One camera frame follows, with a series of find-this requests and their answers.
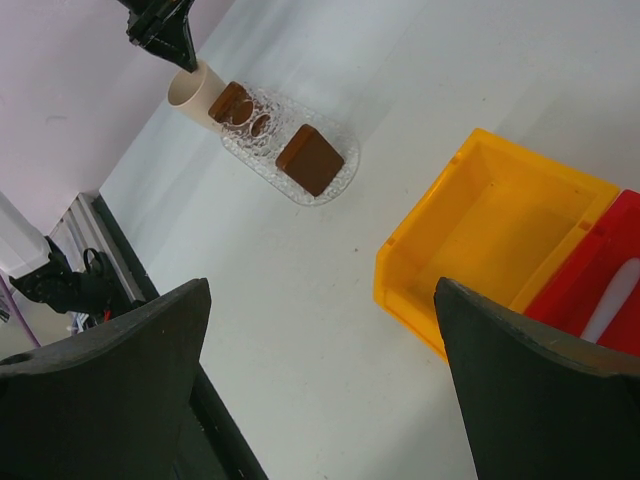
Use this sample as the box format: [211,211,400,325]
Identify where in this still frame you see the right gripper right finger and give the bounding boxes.
[434,278,639,479]

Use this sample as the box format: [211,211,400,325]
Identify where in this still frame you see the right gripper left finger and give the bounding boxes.
[1,279,211,479]

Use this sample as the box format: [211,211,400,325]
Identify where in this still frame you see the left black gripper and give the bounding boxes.
[118,0,198,73]

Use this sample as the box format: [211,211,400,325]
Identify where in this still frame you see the white paper cup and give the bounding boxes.
[167,59,227,134]

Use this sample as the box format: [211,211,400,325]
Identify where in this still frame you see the brown block with hole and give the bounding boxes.
[208,82,271,138]

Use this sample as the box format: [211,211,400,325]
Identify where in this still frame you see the clear plastic tray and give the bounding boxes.
[208,82,360,206]

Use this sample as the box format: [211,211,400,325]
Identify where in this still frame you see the brown wooden block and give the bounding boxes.
[276,124,345,197]

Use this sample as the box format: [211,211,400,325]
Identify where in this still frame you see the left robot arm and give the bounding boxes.
[1,0,200,322]

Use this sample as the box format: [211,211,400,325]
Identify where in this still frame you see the grey toothbrush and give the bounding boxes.
[580,258,640,343]

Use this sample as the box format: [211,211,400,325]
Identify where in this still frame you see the red plastic bin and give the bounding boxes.
[525,190,639,336]

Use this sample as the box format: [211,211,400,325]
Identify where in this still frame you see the yellow plastic bin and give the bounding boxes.
[373,129,621,357]

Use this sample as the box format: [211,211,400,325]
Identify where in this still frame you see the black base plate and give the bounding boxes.
[92,192,269,480]

